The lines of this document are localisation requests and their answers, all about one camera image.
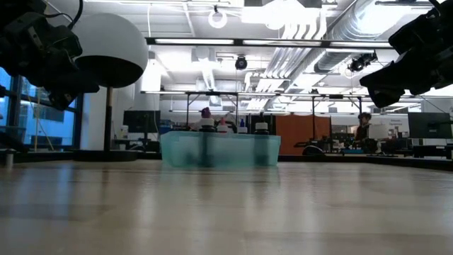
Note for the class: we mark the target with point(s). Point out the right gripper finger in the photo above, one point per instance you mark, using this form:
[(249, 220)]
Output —
[(384, 76), (387, 97)]

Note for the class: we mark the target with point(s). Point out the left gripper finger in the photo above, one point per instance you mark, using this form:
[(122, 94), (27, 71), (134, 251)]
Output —
[(67, 93), (83, 72)]

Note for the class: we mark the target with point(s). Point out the large black-capped colouring bottle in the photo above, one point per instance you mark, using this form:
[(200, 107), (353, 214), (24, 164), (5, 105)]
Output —
[(262, 127)]

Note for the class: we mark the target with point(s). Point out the large blue-capped colouring bottle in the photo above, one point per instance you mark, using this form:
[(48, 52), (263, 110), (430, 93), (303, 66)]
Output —
[(242, 128)]

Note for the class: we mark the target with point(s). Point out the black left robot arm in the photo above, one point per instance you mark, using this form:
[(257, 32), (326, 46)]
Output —
[(14, 8)]

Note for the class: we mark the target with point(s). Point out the black ceiling spotlight cluster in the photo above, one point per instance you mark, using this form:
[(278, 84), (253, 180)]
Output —
[(361, 62)]

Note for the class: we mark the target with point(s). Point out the small white shade lamp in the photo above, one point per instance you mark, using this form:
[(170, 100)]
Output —
[(378, 131)]

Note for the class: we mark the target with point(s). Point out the large glass window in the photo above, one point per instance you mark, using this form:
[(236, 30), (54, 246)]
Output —
[(46, 124)]

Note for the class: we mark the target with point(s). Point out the person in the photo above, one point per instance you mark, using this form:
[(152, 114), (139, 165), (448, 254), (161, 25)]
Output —
[(362, 131)]

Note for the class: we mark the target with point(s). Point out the white globe table lamp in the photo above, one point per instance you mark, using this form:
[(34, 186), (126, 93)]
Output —
[(113, 39)]

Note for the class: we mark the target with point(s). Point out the black computer monitor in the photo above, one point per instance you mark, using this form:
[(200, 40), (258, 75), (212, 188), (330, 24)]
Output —
[(430, 125)]

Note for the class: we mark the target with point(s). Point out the black background robot rig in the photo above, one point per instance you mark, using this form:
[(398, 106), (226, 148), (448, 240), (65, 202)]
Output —
[(336, 143)]

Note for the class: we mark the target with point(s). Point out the black background box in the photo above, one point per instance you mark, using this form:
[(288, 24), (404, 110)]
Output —
[(141, 121)]

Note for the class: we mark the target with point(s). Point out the black overhead light bar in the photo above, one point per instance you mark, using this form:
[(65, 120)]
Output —
[(247, 42)]

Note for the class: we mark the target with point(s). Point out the black round ceiling fixture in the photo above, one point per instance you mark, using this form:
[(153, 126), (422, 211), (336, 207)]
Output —
[(241, 63)]

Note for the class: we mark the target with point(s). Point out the teal translucent plastic bin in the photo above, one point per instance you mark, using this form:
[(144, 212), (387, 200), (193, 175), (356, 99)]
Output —
[(219, 150)]

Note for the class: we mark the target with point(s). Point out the silver ventilation duct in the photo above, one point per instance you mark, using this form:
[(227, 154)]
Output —
[(332, 60)]

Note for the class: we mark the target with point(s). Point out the black aluminium table frame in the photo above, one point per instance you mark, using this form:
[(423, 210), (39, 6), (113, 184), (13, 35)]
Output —
[(354, 160)]

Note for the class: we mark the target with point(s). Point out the small grey post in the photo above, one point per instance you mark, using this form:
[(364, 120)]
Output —
[(9, 157)]

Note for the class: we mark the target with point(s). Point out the orange partition wall panel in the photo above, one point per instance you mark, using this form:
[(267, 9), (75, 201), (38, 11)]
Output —
[(301, 131)]

